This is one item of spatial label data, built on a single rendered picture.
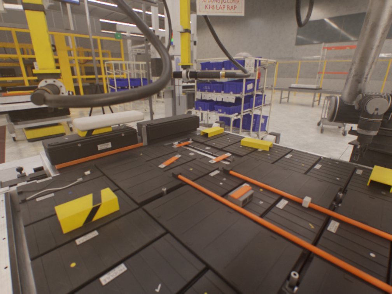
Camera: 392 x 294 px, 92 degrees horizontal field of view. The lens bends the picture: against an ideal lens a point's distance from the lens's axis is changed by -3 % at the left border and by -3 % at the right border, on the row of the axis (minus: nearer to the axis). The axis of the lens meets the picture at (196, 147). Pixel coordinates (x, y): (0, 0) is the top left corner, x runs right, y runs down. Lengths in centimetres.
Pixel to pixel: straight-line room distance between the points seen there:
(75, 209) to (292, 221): 60
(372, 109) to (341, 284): 114
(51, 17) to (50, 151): 1525
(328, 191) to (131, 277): 66
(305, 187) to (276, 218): 22
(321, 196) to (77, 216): 75
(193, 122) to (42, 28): 94
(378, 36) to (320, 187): 107
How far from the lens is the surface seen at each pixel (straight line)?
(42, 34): 90
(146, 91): 53
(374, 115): 152
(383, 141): 190
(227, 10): 155
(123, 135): 113
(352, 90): 175
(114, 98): 50
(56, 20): 1618
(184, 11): 143
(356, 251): 63
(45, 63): 89
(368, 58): 168
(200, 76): 136
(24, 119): 537
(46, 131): 558
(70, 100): 53
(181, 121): 134
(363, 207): 80
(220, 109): 354
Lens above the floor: 139
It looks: 20 degrees down
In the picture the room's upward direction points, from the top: straight up
